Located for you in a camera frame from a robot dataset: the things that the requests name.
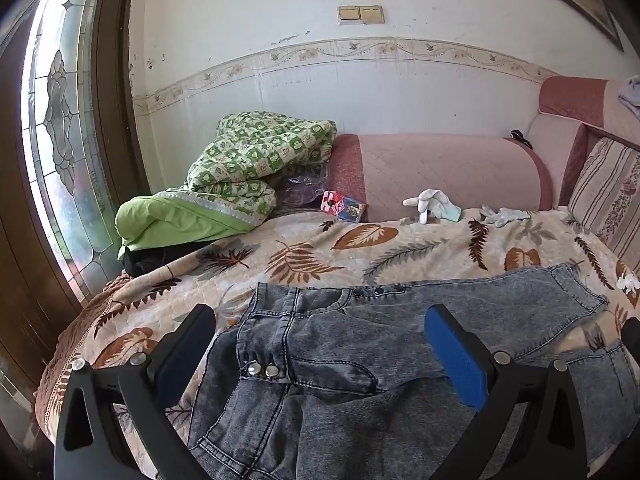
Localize leaf print blanket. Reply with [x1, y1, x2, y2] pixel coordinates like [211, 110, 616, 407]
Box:
[34, 207, 640, 480]

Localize white glove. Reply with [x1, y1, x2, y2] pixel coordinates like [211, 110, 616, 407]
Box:
[403, 189, 463, 225]

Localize large dark picture frame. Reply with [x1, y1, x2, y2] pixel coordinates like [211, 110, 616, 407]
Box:
[485, 0, 625, 52]

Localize green checked quilt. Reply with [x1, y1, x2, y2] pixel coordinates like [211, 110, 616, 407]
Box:
[116, 112, 337, 261]

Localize grey cloth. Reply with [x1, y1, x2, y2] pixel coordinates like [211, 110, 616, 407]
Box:
[617, 76, 640, 108]

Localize pink sofa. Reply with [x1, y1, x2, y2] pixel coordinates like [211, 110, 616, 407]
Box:
[327, 76, 640, 223]

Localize purple plastic bag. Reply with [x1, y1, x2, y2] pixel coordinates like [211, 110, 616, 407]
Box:
[274, 170, 333, 211]

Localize striped cushion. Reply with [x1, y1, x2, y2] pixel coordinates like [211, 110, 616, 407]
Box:
[567, 137, 640, 273]

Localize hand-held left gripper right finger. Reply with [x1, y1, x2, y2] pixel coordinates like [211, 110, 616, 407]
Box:
[424, 304, 588, 480]

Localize small red and blue box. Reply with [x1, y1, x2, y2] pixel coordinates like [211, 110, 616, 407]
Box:
[320, 190, 367, 222]

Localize pale grey glove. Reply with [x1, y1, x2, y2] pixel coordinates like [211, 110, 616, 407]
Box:
[479, 205, 531, 226]

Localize wooden door with stained glass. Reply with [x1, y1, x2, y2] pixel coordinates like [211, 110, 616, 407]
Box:
[0, 0, 151, 391]

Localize grey-blue denim pants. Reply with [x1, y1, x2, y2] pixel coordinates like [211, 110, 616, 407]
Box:
[187, 262, 640, 480]

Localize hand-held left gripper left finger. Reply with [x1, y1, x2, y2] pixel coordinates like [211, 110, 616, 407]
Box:
[54, 304, 217, 480]

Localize black cloth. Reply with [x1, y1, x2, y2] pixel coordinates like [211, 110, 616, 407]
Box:
[122, 241, 211, 277]

